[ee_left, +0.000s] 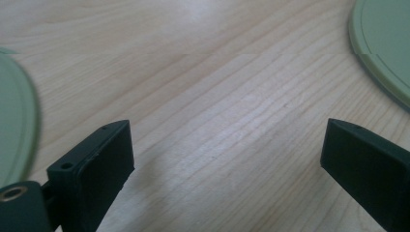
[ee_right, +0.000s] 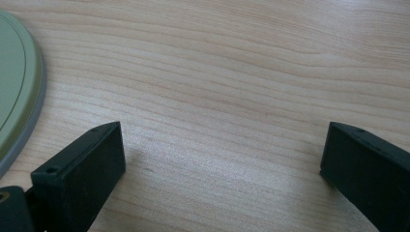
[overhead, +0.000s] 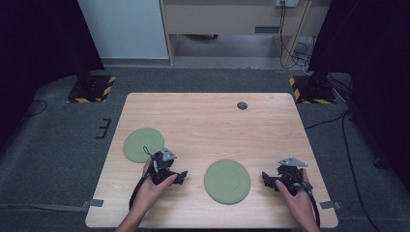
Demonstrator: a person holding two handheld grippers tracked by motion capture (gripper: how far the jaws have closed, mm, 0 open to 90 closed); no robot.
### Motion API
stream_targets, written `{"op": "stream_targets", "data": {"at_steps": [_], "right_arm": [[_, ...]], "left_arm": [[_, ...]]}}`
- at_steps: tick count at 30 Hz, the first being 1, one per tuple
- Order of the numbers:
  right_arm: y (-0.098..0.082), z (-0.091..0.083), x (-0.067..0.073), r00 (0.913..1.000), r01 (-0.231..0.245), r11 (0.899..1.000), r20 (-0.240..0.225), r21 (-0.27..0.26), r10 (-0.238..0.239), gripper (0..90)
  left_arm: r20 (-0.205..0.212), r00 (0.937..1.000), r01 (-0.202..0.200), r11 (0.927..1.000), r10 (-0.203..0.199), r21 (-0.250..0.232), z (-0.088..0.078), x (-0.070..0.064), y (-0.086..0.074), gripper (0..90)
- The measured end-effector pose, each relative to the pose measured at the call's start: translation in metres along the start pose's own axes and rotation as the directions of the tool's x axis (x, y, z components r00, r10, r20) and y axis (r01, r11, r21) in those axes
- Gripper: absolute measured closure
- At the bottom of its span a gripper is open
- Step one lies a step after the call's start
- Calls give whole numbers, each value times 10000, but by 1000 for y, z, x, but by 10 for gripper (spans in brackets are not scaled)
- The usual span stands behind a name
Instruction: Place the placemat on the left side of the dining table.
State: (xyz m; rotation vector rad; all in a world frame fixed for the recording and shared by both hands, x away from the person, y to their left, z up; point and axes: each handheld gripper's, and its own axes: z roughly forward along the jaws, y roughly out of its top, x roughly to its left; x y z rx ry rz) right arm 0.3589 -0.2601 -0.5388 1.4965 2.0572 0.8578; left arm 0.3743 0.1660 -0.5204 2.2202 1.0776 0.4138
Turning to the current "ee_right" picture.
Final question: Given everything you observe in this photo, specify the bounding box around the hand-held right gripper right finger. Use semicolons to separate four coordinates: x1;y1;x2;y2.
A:
319;121;410;232

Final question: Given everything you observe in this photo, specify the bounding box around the green round plate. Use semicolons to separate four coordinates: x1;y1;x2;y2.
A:
0;9;48;179

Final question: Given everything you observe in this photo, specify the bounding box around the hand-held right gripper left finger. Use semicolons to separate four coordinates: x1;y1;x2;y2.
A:
30;121;127;232

